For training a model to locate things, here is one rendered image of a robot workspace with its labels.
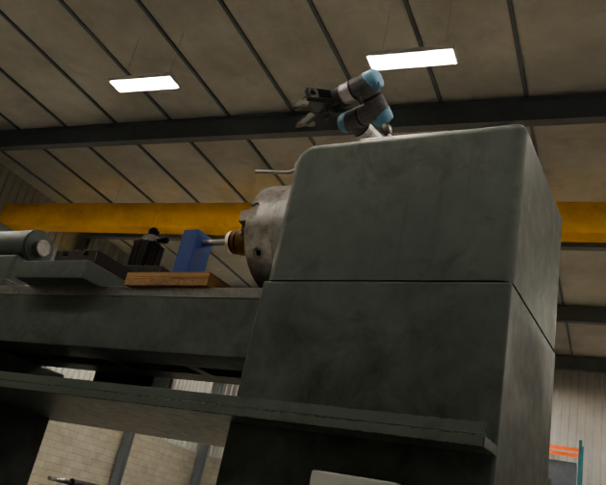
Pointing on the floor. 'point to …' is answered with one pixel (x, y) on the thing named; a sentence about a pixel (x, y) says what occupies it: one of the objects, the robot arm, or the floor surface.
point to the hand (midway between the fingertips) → (295, 115)
